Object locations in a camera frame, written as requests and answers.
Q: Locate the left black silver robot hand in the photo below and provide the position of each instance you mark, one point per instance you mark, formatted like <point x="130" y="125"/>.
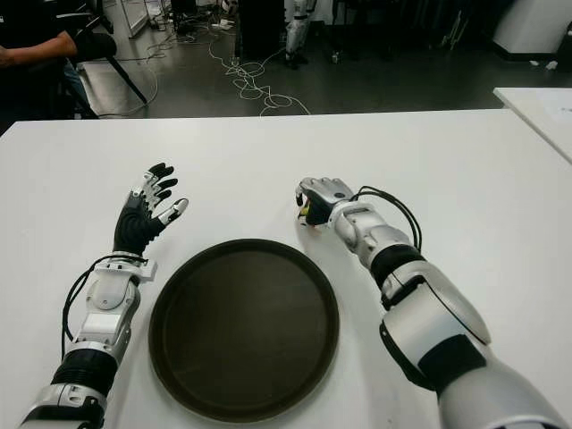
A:
<point x="134" y="223"/>

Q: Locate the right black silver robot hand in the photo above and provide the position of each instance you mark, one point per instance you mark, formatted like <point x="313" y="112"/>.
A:
<point x="330" y="190"/>

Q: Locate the multicoloured Rubik's cube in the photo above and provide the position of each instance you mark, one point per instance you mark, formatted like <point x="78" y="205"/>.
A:
<point x="305" y="211"/>

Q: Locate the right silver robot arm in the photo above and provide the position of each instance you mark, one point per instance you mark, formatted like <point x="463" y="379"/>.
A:
<point x="438" y="304"/>

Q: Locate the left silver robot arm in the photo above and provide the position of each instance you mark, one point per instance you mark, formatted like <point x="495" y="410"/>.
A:
<point x="107" y="292"/>

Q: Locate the dark brown round plate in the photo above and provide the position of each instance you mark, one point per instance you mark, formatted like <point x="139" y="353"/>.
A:
<point x="243" y="330"/>

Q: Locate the silver humanoid robot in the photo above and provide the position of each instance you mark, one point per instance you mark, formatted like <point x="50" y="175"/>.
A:
<point x="296" y="31"/>

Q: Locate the black panel screen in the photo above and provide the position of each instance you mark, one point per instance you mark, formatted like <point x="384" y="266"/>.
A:
<point x="261" y="27"/>

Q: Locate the black chair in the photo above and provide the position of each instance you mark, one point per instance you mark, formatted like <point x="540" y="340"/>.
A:
<point x="96" y="44"/>

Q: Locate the folded metal stand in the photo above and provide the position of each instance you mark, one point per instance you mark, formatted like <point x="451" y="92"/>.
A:
<point x="452" y="29"/>

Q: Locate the seated person in black shirt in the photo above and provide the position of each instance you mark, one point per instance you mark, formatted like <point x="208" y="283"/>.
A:
<point x="31" y="49"/>

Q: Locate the white panel board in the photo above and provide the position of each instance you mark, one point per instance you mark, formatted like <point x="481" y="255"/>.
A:
<point x="129" y="15"/>

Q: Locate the white side table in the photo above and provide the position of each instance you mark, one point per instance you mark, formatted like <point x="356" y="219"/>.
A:
<point x="540" y="111"/>

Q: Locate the white paper scrap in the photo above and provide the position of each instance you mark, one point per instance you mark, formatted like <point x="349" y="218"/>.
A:
<point x="550" y="65"/>

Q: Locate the white machine housing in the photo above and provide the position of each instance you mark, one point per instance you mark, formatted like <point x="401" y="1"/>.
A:
<point x="532" y="22"/>

